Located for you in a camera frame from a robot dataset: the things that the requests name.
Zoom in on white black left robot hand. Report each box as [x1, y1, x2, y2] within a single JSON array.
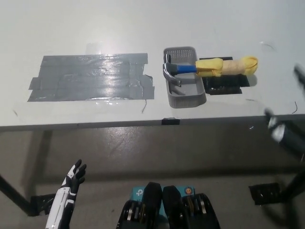
[[45, 159, 87, 229]]

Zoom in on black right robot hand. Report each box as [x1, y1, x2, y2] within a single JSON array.
[[264, 62, 305, 165]]

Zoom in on blue hammer with yellow wrap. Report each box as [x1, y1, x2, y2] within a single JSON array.
[[162, 53, 259, 87]]

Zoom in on black tape patch on desk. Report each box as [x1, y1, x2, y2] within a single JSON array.
[[198, 56, 250, 96]]

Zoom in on gray perforated plastic container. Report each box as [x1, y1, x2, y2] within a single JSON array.
[[163, 46, 207, 109]]

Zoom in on black teal robot body blocks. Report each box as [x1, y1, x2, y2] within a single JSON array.
[[116, 181, 221, 229]]

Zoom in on black table leg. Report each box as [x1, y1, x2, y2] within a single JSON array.
[[0, 173, 31, 216], [282, 164, 305, 200]]

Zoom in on gray duct tape patch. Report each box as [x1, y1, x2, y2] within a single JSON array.
[[27, 52, 156, 103]]

